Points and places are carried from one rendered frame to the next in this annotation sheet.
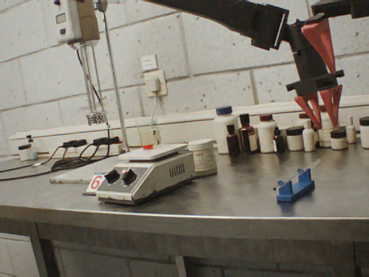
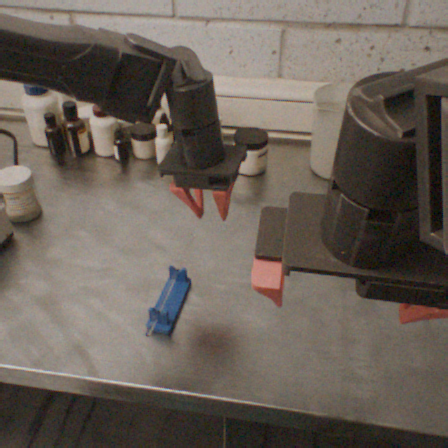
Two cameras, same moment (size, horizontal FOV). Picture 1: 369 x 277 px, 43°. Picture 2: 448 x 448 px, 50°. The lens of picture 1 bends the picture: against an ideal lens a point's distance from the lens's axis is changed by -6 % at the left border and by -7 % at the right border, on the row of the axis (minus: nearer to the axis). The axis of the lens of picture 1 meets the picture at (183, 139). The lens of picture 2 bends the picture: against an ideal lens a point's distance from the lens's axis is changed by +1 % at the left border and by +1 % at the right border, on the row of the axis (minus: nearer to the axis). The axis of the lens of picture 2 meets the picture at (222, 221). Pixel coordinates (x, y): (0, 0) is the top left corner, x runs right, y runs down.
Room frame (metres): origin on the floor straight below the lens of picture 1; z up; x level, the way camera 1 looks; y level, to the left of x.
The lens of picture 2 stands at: (0.43, -0.06, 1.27)
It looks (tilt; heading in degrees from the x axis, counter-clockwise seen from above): 39 degrees down; 334
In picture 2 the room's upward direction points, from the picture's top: straight up
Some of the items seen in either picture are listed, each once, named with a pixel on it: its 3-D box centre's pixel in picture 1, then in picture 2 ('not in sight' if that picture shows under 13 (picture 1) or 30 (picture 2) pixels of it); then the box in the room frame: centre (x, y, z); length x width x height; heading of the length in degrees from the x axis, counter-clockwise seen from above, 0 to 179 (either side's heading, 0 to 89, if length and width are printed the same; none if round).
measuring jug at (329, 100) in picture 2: not in sight; (348, 131); (1.05, -0.63, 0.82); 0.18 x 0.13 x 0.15; 97
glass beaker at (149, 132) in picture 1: (148, 133); not in sight; (1.13, 0.08, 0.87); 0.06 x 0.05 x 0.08; 124
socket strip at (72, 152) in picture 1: (85, 150); not in sight; (1.85, 0.37, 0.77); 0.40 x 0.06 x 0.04; 54
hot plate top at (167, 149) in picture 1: (152, 151); not in sight; (1.12, 0.07, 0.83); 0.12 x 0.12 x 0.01; 46
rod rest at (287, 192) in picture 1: (295, 183); (169, 296); (0.86, -0.19, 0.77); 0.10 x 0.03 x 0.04; 139
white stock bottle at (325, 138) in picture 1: (328, 124); not in sight; (1.24, -0.38, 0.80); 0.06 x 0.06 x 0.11
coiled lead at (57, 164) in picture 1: (49, 161); not in sight; (1.66, 0.47, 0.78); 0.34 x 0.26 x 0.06; 144
